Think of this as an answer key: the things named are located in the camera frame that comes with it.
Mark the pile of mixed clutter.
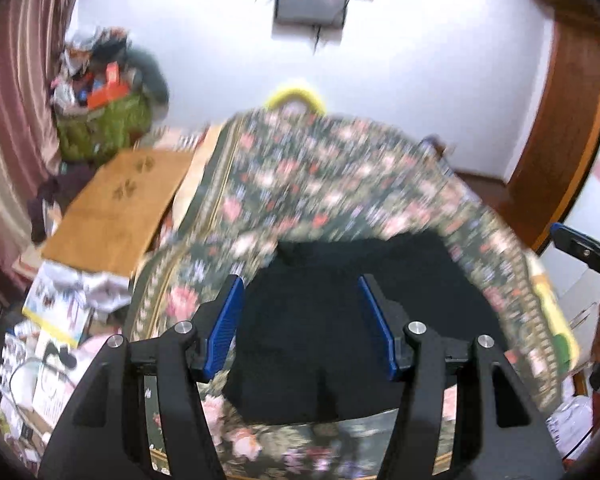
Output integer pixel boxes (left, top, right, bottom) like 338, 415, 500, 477
50, 27, 133, 111

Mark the white plastic bag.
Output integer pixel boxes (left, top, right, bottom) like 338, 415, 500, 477
550, 395, 597, 461

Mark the brown cardboard sheet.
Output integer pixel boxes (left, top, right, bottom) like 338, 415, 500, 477
41, 149, 196, 278

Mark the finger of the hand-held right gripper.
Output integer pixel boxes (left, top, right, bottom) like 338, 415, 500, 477
550, 222, 600, 286

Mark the dark purple cloth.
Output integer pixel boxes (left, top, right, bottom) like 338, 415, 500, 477
27, 165, 98, 243

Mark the yellow hoop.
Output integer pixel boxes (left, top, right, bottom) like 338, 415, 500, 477
265, 86, 327, 113

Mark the black printed t-shirt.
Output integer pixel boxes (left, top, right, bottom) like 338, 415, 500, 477
222, 237, 511, 423

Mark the floral bed blanket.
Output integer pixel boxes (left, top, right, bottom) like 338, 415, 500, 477
125, 110, 581, 480

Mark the wooden door frame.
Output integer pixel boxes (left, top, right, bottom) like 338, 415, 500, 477
505, 0, 600, 251

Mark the green patterned bag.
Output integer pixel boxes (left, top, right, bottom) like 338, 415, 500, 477
55, 95, 151, 163

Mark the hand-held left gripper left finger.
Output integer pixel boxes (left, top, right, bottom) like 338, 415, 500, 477
37, 275, 245, 480

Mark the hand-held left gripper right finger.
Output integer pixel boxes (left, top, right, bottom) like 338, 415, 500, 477
358, 276, 566, 480

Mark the striped red curtain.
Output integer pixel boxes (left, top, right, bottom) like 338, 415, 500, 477
0, 0, 88, 286

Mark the pile of papers and magazines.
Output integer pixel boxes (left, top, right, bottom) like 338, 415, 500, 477
22, 260, 131, 346

